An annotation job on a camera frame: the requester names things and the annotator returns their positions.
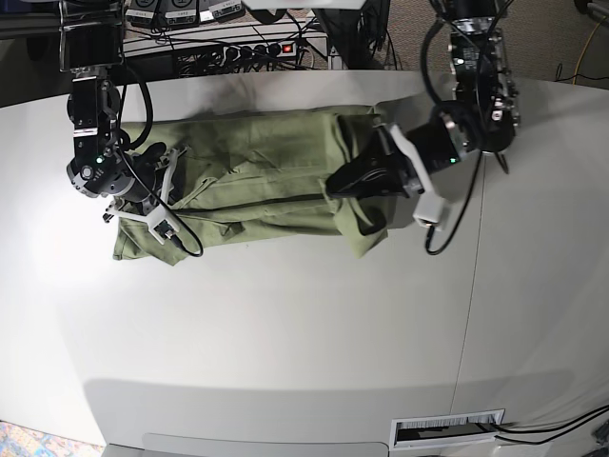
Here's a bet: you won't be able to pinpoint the yellow cable on floor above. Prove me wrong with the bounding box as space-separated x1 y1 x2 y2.
573 21 601 83

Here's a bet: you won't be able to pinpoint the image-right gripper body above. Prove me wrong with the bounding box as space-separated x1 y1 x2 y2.
375 120 464 198

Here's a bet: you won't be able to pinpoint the green T-shirt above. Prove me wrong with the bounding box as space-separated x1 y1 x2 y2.
111 103 399 266

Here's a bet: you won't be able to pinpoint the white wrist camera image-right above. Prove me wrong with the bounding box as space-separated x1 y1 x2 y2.
413 191 452 231

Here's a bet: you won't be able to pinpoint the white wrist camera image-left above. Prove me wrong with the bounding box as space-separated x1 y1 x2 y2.
147 217 180 245

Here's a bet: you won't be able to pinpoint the black camera cable image-right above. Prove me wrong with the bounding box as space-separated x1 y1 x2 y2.
418 0 505 256

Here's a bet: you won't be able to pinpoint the white cable grommet tray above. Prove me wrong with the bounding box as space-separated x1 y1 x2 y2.
389 409 505 450

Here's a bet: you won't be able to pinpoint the black cables at tray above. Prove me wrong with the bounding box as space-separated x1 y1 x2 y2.
492 407 609 447

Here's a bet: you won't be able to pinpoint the black camera cable image-left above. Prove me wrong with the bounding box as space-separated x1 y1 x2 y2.
109 64 205 258

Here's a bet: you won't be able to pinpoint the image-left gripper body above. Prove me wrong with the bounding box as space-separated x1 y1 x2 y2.
103 145 187 243

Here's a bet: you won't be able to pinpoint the black power strip red switch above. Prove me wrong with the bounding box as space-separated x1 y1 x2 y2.
224 42 299 63

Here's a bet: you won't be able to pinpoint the white shelf with equipment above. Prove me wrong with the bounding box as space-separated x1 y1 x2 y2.
124 6 332 79

